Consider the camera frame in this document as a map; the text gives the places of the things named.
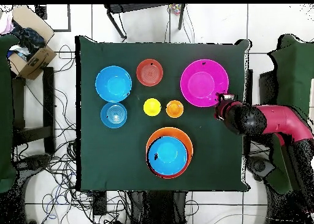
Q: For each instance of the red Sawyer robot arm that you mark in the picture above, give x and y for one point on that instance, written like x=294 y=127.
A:
x=282 y=121

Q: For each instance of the wide red bowl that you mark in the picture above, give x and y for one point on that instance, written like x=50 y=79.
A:
x=189 y=163

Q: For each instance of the large pink bowl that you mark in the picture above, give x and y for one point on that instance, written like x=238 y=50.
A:
x=203 y=84

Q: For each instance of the colourful small item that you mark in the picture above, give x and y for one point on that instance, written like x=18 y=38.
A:
x=175 y=9

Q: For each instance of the thin black square frame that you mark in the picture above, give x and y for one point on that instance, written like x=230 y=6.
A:
x=69 y=17

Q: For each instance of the orange cup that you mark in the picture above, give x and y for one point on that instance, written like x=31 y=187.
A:
x=174 y=109

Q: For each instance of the dark blue cloth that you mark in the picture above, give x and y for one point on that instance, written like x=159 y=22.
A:
x=29 y=38

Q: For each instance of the yellow cup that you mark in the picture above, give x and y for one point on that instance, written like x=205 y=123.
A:
x=152 y=107

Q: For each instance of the small red bowl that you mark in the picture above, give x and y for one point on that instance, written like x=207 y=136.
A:
x=149 y=73

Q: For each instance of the black bench frame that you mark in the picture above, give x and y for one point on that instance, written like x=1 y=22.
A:
x=49 y=106

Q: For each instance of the cardboard box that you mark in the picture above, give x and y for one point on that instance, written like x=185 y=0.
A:
x=36 y=62

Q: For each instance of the black power box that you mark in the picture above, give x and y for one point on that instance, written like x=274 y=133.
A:
x=99 y=203

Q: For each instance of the pink cloth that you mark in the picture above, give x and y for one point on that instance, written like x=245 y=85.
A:
x=6 y=24

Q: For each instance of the dark green table cloth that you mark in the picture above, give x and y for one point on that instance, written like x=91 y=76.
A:
x=152 y=52

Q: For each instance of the large blue bowl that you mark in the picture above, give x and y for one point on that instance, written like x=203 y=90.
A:
x=113 y=84
x=169 y=155

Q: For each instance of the black stool frame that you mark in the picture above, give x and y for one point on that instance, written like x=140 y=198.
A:
x=137 y=8

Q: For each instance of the green covered table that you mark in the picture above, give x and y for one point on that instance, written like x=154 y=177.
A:
x=5 y=111
x=294 y=67

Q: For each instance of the small teal blue bowl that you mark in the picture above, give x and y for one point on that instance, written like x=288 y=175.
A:
x=113 y=115

